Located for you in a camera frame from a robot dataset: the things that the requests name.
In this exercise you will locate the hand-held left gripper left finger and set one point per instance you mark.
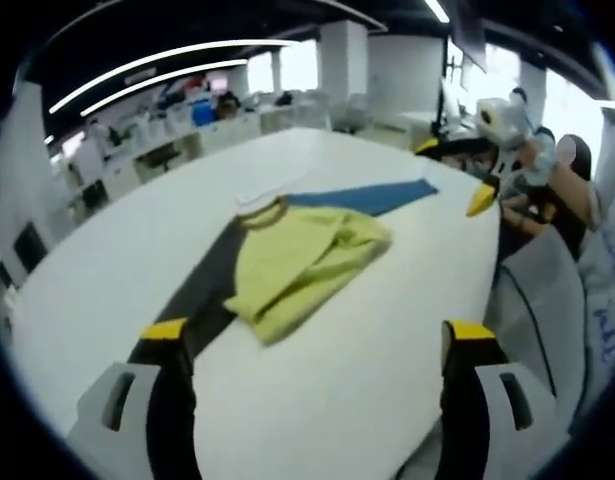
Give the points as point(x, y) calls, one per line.
point(162, 400)

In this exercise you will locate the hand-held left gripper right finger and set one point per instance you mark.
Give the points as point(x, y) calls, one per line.
point(467, 400)

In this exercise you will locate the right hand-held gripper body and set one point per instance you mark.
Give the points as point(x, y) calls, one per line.
point(509, 125)

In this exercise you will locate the yellow garment grey blue sleeves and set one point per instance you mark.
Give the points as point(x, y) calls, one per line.
point(287, 255)

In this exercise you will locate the white square pillar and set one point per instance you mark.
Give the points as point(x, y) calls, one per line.
point(22, 165)
point(343, 75)

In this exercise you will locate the black cabinet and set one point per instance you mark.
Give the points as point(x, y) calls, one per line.
point(29, 247)

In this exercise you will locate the row of white desks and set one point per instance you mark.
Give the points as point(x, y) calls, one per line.
point(227, 135)

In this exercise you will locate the blue container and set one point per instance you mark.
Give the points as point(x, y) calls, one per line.
point(203, 112)

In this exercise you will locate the long curved ceiling light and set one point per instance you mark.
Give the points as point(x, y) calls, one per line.
point(162, 78)
point(212, 47)

